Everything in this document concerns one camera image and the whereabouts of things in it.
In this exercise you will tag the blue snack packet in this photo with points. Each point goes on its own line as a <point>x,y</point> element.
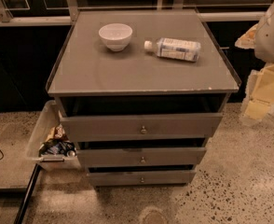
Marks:
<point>56,147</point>

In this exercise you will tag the grey drawer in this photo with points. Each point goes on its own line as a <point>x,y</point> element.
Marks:
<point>141,178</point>
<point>141,127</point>
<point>141,156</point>

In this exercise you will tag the metal railing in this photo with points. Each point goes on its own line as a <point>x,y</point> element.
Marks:
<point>34,17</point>

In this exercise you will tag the grey drawer cabinet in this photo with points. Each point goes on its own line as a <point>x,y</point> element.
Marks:
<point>92,80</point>

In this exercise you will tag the clear plastic storage bin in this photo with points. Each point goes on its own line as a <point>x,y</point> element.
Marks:
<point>49,118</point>

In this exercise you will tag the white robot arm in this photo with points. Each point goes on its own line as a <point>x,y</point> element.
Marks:
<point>264,43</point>

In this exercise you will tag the clear plastic water bottle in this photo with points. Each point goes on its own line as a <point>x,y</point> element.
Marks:
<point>176,49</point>

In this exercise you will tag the black floor rail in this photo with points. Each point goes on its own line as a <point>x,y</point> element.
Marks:
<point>28,194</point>

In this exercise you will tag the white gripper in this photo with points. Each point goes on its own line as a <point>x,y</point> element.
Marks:
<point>272,39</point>

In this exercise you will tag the white ceramic bowl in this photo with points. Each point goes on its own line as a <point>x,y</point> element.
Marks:
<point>115,36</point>

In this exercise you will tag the grey middle drawer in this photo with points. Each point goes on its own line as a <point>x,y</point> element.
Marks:
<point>141,156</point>

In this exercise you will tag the grey bottom drawer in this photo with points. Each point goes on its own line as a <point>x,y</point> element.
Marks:
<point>141,178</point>

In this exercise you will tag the brown snack bag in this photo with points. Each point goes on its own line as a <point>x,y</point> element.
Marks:
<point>56,133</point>

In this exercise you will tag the grey top drawer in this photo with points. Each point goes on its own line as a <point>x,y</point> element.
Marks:
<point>141,127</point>

